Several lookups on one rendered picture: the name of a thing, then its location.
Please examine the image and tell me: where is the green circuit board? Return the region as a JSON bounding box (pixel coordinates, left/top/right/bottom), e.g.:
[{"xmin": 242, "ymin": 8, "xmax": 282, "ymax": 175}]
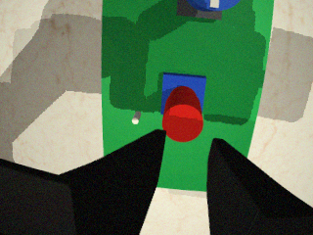
[{"xmin": 101, "ymin": 0, "xmax": 274, "ymax": 192}]

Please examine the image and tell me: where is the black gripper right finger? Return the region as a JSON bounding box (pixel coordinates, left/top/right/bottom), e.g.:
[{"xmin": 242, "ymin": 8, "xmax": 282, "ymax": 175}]
[{"xmin": 206, "ymin": 138, "xmax": 313, "ymax": 235}]

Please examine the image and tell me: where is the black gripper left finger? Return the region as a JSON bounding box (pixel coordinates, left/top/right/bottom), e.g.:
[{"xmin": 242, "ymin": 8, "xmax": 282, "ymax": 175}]
[{"xmin": 0, "ymin": 129, "xmax": 167, "ymax": 235}]

